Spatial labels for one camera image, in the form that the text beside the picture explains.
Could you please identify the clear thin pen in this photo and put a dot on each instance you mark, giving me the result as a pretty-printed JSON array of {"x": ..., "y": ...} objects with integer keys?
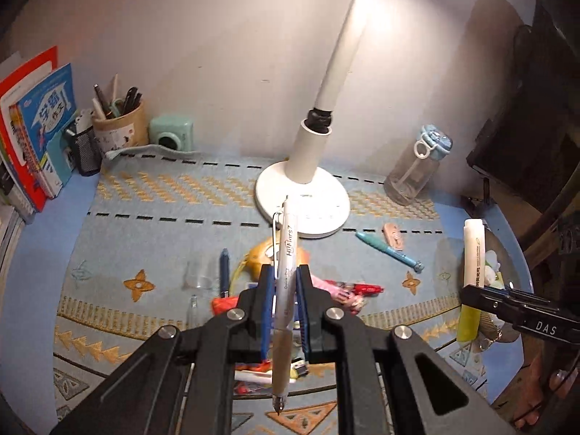
[{"x": 193, "y": 310}]

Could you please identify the kraft paper pen cup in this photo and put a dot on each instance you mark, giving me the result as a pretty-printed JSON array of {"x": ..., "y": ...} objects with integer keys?
[{"x": 122, "y": 133}]

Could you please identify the white pen beige grip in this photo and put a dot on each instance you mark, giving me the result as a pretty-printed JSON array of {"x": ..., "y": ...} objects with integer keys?
[{"x": 287, "y": 244}]

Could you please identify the white desk lamp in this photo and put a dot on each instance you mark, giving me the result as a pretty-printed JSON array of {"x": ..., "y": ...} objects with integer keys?
[{"x": 308, "y": 154}]

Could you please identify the dark brown pen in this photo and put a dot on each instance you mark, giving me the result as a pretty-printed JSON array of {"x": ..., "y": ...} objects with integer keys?
[{"x": 102, "y": 102}]

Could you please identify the black pen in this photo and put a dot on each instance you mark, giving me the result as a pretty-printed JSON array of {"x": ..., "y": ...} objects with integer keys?
[
  {"x": 129, "y": 99},
  {"x": 137, "y": 102}
]

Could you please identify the stack of thin books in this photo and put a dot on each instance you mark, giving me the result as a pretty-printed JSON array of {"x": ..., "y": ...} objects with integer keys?
[{"x": 11, "y": 217}]

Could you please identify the black mesh pen holder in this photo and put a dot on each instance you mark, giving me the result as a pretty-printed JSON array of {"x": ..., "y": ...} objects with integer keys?
[{"x": 86, "y": 154}]

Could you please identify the yellow highlighter white cap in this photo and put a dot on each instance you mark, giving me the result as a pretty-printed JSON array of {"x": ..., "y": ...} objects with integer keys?
[{"x": 475, "y": 249}]

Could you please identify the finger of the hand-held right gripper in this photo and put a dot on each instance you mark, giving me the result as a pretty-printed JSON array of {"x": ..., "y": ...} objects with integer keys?
[{"x": 489, "y": 299}]

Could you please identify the pale pink pencil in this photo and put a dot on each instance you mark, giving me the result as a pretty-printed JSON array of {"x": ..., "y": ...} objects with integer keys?
[{"x": 115, "y": 86}]

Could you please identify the dark furniture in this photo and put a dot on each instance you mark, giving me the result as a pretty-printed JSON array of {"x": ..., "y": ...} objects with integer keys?
[{"x": 534, "y": 122}]

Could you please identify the clear water bottle blue lid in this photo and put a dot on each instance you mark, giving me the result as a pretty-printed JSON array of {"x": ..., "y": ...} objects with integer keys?
[{"x": 412, "y": 172}]

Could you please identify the red pen pink print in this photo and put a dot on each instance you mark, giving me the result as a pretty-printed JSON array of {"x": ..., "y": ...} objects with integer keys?
[{"x": 362, "y": 289}]

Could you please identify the dark blue pen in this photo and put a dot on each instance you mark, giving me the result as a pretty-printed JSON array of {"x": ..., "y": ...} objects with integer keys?
[{"x": 224, "y": 272}]

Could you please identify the peach small stationery item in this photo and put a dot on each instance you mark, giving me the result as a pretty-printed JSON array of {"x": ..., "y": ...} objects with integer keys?
[{"x": 392, "y": 238}]

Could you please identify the blue woven table mat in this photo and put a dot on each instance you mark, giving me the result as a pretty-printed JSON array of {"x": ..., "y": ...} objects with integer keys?
[{"x": 149, "y": 235}]

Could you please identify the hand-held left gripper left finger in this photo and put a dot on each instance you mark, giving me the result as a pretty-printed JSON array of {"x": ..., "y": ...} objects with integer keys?
[{"x": 268, "y": 308}]

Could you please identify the white plastic piece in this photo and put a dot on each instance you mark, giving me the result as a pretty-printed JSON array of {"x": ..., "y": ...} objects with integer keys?
[{"x": 84, "y": 120}]

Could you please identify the small clear plastic cup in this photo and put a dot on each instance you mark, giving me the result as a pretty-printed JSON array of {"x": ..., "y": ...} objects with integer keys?
[{"x": 199, "y": 276}]

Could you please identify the mint green mini printer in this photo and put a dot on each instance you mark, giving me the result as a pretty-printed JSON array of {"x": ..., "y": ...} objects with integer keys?
[{"x": 172, "y": 133}]

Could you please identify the person's bare foot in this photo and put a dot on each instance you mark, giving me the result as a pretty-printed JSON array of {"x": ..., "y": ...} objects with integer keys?
[{"x": 543, "y": 394}]

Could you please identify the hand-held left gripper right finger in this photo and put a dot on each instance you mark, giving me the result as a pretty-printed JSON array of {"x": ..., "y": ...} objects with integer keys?
[{"x": 302, "y": 317}]

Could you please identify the cream white pen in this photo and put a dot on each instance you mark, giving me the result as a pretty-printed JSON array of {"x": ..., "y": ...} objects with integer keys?
[{"x": 98, "y": 109}]

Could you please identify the teal book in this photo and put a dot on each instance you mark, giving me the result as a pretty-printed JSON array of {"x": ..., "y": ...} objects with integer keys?
[{"x": 56, "y": 145}]

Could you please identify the red pouch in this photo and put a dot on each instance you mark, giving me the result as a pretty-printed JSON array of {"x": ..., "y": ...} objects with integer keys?
[{"x": 224, "y": 304}]

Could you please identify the teal pen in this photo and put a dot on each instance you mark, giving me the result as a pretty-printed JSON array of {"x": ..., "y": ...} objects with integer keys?
[{"x": 385, "y": 249}]

